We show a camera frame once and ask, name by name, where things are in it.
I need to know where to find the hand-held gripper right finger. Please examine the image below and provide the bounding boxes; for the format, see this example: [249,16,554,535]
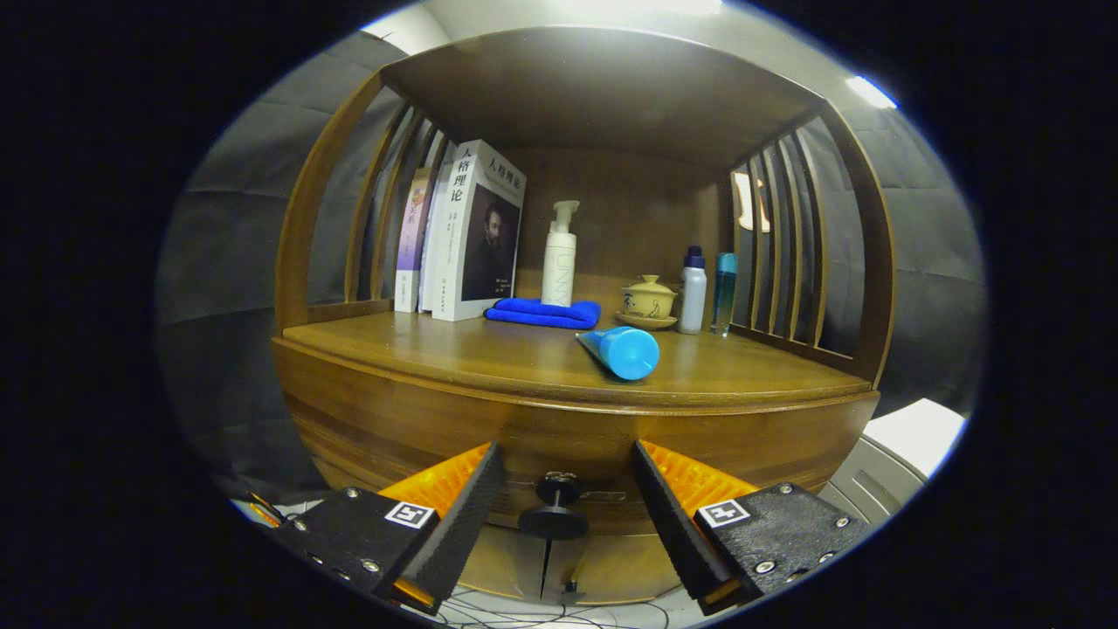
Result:
[632,439,874,617]

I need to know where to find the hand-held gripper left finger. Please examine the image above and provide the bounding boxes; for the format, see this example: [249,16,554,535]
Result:
[260,441,506,617]

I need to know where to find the wooden drawer with black knob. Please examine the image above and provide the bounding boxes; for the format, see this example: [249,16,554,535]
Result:
[271,336,881,540]

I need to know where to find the blue cosmetic tube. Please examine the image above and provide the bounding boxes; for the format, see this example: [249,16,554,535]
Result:
[576,326,661,382]

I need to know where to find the wooden cabinet door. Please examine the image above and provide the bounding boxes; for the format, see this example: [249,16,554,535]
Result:
[549,533,700,606]
[459,524,549,604]

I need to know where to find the wooden countertop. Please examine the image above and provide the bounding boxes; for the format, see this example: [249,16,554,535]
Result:
[281,297,874,407]

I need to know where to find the wooden cabinet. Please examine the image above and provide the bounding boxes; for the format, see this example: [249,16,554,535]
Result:
[273,26,898,606]

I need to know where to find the yellow lidded tea bowl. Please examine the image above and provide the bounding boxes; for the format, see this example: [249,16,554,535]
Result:
[620,274,679,319]

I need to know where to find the white bottle with blue cap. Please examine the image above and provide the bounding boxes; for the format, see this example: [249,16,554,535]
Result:
[678,245,708,335]

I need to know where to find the folded blue cloth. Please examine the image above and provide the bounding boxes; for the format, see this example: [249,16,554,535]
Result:
[485,298,602,330]

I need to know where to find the slim teal bottle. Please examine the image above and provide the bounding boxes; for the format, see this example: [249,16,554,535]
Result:
[711,252,739,337]

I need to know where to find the white plastic storage box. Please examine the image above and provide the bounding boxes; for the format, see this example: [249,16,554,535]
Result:
[821,398,969,525]

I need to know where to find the thin white book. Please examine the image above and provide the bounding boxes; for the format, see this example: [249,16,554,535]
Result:
[418,162,455,314]

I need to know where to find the white pump bottle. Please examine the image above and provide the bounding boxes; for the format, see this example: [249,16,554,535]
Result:
[541,200,581,308]

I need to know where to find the thick white portrait book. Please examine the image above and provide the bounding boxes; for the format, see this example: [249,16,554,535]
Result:
[431,139,528,323]

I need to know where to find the purple book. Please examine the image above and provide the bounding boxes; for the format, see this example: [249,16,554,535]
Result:
[394,168,433,314]

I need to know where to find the rectangular ceiling light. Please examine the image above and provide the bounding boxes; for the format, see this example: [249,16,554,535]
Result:
[845,75,899,110]

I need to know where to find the round ceiling light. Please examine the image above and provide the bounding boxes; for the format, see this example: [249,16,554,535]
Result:
[559,0,726,17]

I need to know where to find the black floor cables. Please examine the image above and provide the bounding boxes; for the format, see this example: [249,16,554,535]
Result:
[437,585,691,629]

